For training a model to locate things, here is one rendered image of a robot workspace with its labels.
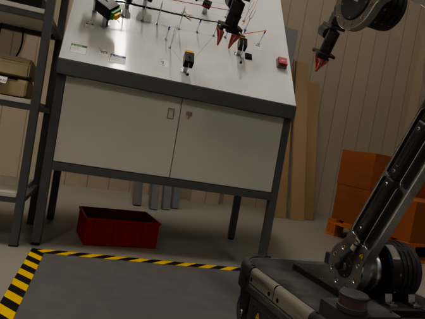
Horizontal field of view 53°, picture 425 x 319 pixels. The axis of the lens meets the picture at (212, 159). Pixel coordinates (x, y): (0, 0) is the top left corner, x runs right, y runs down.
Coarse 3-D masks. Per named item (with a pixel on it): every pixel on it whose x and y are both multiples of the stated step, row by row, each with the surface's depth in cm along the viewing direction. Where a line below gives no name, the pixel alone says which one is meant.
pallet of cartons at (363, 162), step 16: (352, 160) 356; (368, 160) 341; (384, 160) 339; (352, 176) 354; (368, 176) 339; (336, 192) 368; (352, 192) 352; (368, 192) 336; (336, 208) 366; (352, 208) 349; (416, 208) 300; (336, 224) 359; (352, 224) 347; (400, 224) 309; (416, 224) 302; (400, 240) 307; (416, 240) 304
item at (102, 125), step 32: (64, 96) 195; (96, 96) 198; (128, 96) 202; (160, 96) 205; (64, 128) 196; (96, 128) 199; (128, 128) 203; (160, 128) 207; (64, 160) 197; (96, 160) 200; (128, 160) 204; (160, 160) 208
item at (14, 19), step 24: (0, 0) 181; (48, 0) 185; (0, 24) 222; (24, 24) 215; (48, 24) 186; (48, 48) 188; (0, 96) 184; (48, 96) 230; (48, 120) 231; (24, 168) 188; (0, 192) 187; (24, 192) 189
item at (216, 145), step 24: (192, 120) 210; (216, 120) 213; (240, 120) 216; (264, 120) 220; (192, 144) 211; (216, 144) 214; (240, 144) 217; (264, 144) 221; (192, 168) 212; (216, 168) 215; (240, 168) 218; (264, 168) 222
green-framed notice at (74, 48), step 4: (72, 44) 196; (76, 44) 197; (72, 48) 195; (76, 48) 195; (80, 48) 196; (84, 48) 197; (72, 52) 194; (76, 52) 194; (80, 52) 195; (84, 52) 196
